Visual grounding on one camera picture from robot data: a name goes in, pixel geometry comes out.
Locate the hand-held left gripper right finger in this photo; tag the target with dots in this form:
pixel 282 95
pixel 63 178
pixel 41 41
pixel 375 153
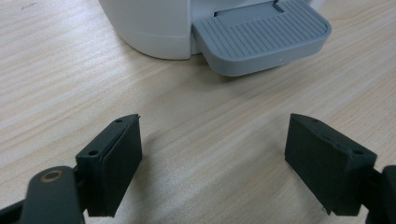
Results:
pixel 330 168

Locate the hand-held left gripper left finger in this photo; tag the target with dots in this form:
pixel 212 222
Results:
pixel 109 168

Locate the white water dispenser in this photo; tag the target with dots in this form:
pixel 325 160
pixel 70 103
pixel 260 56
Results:
pixel 218 31

